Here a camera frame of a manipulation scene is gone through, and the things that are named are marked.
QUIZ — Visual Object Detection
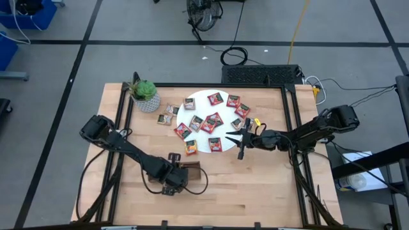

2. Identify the black metal stand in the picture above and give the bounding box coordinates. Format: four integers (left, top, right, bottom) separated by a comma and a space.
331, 75, 409, 230

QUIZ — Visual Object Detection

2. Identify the succulent in patterned white pot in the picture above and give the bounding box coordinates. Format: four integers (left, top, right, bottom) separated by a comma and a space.
127, 79, 162, 114

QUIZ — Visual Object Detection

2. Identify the white cardboard box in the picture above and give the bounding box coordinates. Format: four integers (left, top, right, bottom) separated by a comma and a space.
335, 151, 389, 192

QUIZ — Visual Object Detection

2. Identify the black floor fan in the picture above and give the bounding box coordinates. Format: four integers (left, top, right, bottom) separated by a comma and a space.
186, 0, 224, 42

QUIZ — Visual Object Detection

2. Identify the red strawberry tea packet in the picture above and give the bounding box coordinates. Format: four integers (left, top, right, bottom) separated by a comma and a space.
235, 103, 252, 119
206, 92, 225, 107
226, 94, 241, 109
201, 118, 219, 134
209, 112, 225, 127
173, 123, 193, 141
209, 137, 224, 153

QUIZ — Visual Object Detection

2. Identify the grey cart base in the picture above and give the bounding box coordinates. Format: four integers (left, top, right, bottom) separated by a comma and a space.
0, 70, 29, 81

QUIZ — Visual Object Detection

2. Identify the clear plastic jar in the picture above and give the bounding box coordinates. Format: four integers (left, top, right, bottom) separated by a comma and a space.
335, 172, 368, 192

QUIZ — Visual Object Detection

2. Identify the white cable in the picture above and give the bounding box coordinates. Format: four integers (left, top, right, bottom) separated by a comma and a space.
304, 75, 327, 106

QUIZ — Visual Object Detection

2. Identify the wooden three-compartment tray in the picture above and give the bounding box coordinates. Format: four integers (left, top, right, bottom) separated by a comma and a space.
146, 160, 202, 185

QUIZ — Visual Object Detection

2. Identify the large blue bin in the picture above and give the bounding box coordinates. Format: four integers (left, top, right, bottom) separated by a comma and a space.
0, 0, 58, 30

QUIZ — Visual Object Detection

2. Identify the orange mango tea packet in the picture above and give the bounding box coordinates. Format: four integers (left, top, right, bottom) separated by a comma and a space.
184, 139, 199, 157

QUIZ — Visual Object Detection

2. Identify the black perforated computer case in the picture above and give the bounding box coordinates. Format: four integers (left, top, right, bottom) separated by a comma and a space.
221, 65, 304, 86

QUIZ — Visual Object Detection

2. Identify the white round placemat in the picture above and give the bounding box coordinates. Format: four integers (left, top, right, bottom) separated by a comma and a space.
176, 89, 253, 154

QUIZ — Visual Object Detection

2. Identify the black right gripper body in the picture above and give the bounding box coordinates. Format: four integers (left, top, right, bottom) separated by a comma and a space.
237, 117, 266, 160

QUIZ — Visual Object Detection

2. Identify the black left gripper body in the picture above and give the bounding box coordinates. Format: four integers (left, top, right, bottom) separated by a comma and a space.
161, 152, 190, 197

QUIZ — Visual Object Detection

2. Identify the black coiled cable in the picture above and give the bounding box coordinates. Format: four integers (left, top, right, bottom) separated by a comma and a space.
219, 0, 265, 67

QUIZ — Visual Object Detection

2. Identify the yellow cable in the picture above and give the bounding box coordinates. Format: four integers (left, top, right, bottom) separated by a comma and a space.
286, 0, 311, 66

